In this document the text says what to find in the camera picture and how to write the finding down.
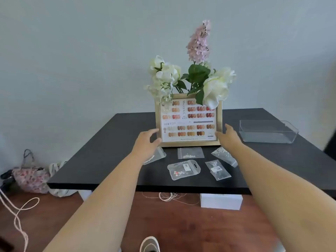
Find person's right hand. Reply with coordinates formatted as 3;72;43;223
215;124;244;153

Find person's left hand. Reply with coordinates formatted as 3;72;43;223
132;128;162;158

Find clear bag with glitter flakes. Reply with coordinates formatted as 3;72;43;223
211;147;238;168

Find small clear bag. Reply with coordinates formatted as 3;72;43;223
143;147;167;166

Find clear bag with white label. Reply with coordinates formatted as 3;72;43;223
205;160;231;181

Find clear plastic box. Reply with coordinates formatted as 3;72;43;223
239;120;299;144

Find clear bag with white beads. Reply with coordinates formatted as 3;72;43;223
177;147;205;160

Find gold framed nail colour chart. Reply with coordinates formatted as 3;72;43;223
155;93;223;148

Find clear bag with hang hole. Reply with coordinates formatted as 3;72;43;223
167;160;201;181

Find large white rose flower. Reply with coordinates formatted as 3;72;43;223
202;75;229;109

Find white hydrangea flower spray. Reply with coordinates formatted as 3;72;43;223
143;73;175;103

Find half-closed white rose flower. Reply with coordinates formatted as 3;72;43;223
149;55;182;83

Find pink lilac flower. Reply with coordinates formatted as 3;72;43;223
180;19;216;106

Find person's right forearm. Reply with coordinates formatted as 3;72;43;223
224;143;336;252

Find person's left forearm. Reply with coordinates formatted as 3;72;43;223
43;148;155;252

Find white rectangular block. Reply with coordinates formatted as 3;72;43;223
200;193;243;210

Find white tote bag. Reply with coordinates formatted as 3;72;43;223
48;161;79;198

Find dark furniture panel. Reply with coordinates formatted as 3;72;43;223
324;128;336;155

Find grey slip-on shoe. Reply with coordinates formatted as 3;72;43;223
139;236;161;252

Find pink floral bag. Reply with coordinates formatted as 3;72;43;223
12;149;50;194

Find thin white string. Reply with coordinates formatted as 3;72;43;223
141;192;200;205

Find pale pink rope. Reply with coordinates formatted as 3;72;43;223
0;187;40;252

